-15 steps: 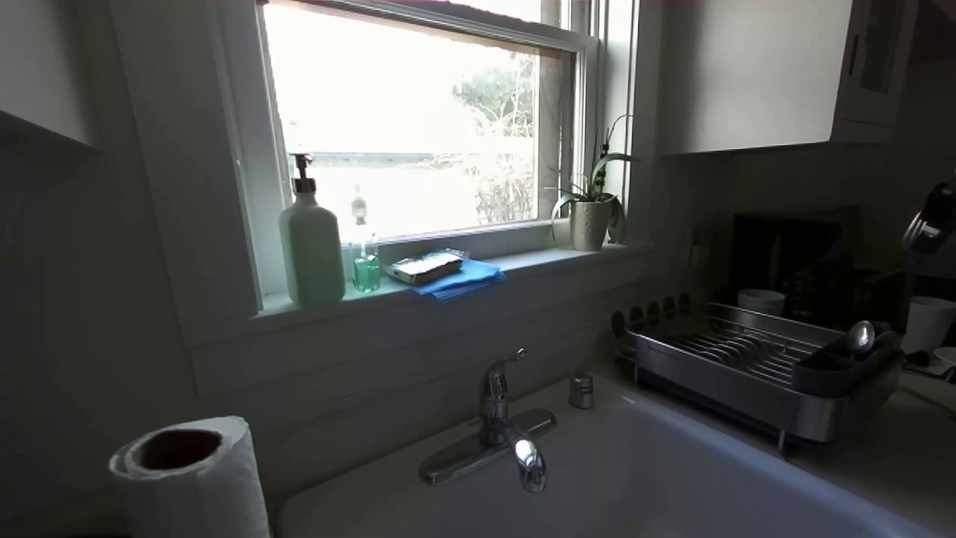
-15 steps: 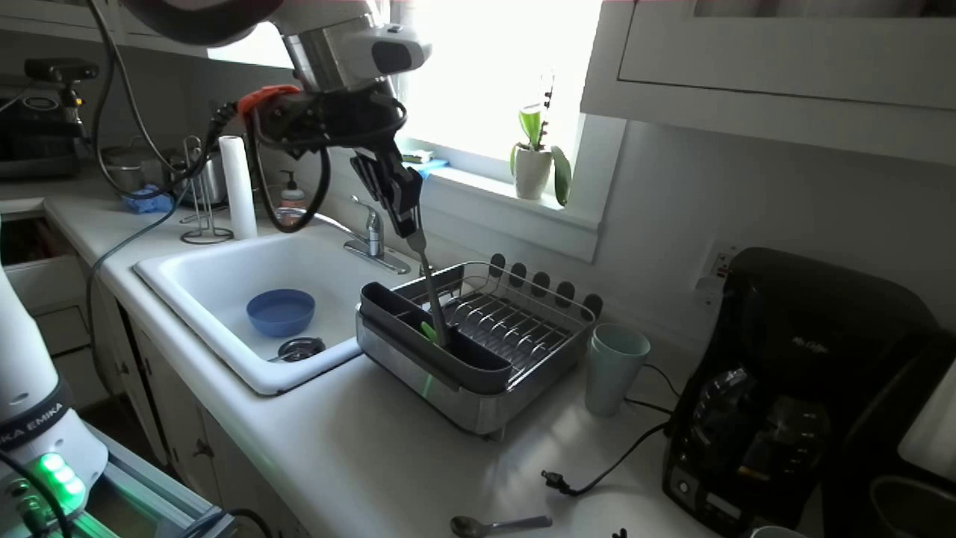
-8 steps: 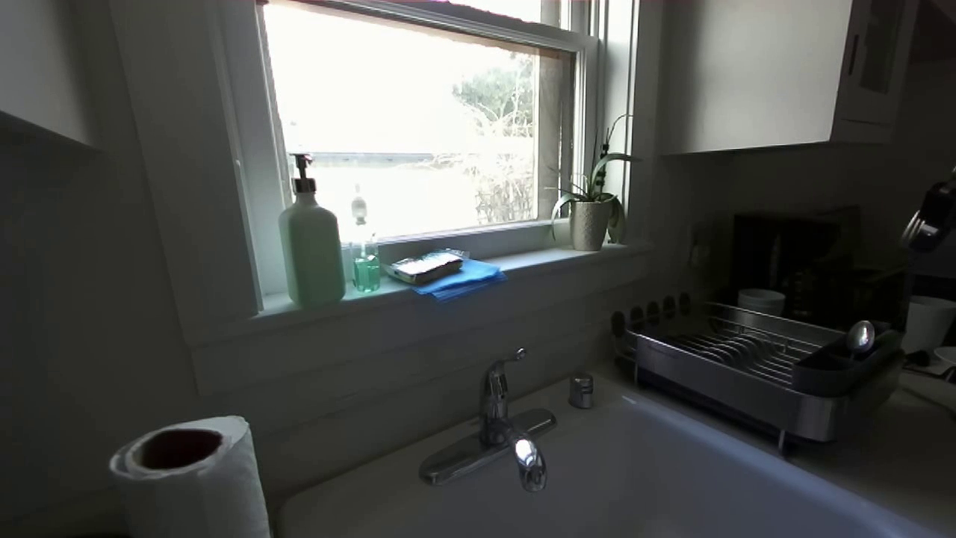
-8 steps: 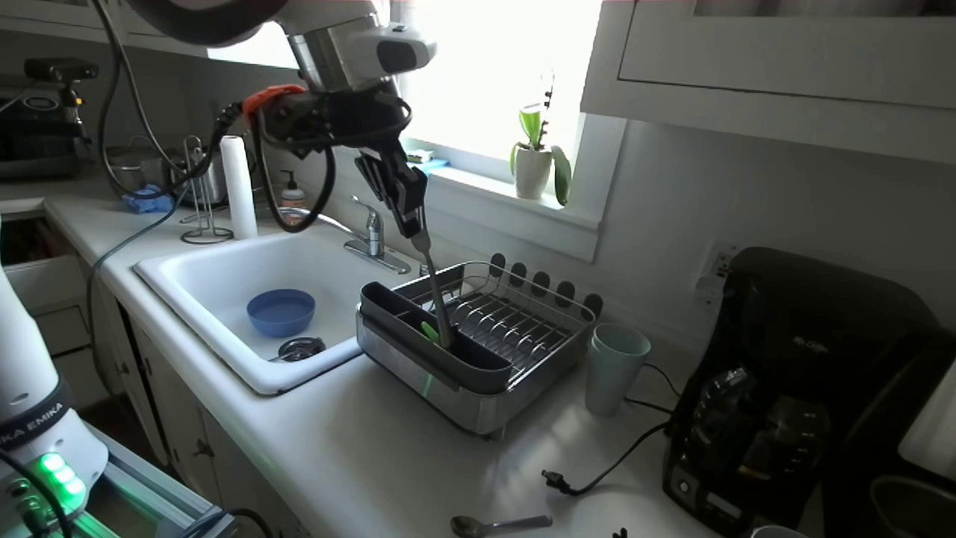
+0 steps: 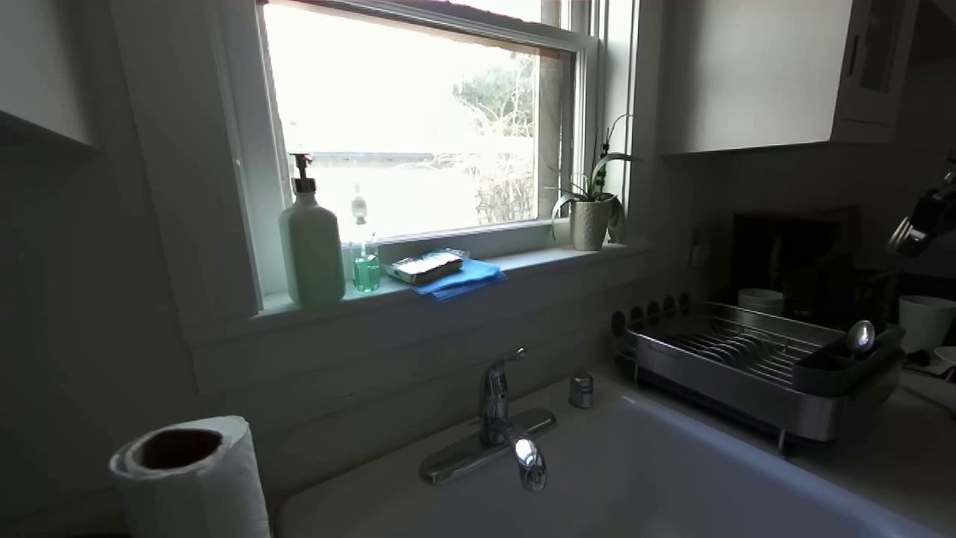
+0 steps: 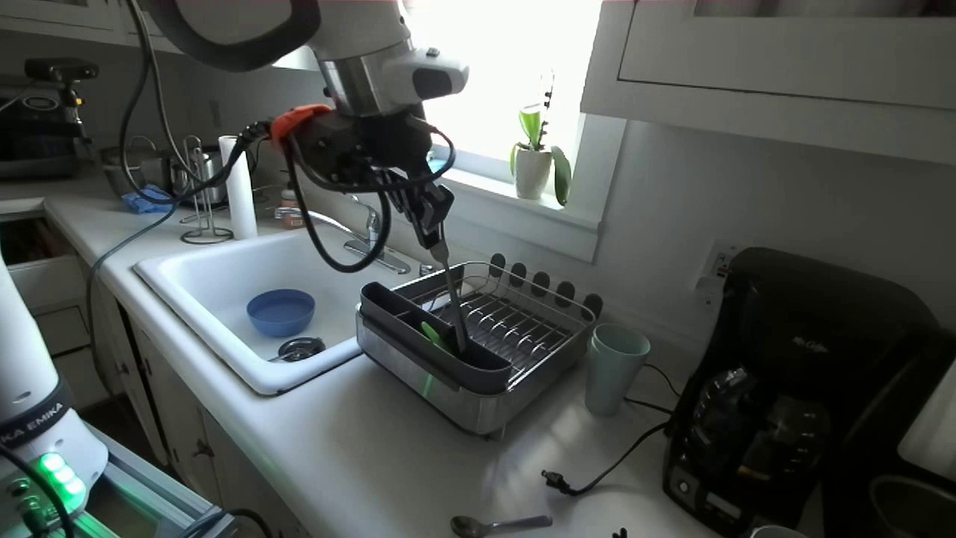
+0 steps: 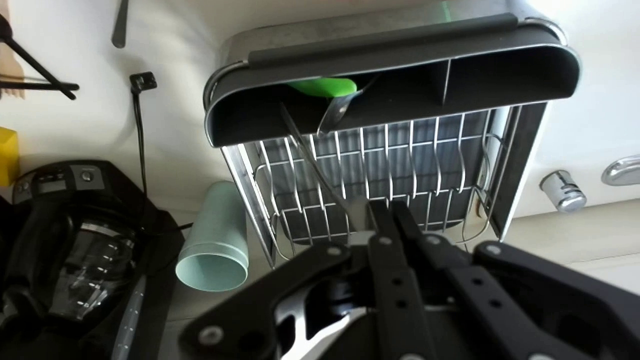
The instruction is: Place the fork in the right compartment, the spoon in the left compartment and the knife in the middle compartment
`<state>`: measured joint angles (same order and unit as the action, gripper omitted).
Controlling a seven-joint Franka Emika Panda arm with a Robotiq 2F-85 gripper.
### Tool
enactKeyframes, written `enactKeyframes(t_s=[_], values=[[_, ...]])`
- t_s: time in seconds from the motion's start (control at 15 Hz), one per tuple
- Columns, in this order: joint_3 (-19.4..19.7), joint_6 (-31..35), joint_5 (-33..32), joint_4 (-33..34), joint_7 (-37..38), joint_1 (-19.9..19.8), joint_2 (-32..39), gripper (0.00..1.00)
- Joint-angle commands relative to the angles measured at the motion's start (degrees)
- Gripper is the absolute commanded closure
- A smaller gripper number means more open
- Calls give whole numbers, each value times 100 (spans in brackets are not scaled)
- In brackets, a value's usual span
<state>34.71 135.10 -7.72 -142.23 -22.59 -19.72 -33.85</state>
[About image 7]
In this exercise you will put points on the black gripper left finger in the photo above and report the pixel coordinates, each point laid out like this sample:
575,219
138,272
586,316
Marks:
392,301

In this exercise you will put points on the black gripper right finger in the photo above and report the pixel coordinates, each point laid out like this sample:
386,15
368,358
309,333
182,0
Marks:
507,301

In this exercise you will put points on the green silicone spatula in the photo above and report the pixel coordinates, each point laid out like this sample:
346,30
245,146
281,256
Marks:
322,86

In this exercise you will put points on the black plastic measuring spoon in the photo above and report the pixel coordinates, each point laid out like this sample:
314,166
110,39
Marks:
41,84
32,60

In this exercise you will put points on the wooden fork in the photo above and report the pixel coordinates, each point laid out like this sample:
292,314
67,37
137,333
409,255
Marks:
8,67

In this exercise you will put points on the pale mint plastic cup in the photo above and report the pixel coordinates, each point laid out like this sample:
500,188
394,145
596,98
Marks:
212,241

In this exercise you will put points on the dark grey utensil caddy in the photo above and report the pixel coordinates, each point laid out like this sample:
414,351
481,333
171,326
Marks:
507,82

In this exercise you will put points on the black kitchen appliance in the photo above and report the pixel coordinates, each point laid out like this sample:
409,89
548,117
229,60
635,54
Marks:
81,252

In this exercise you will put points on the yellow sponge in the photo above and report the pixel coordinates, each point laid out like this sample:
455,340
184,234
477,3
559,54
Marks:
7,156

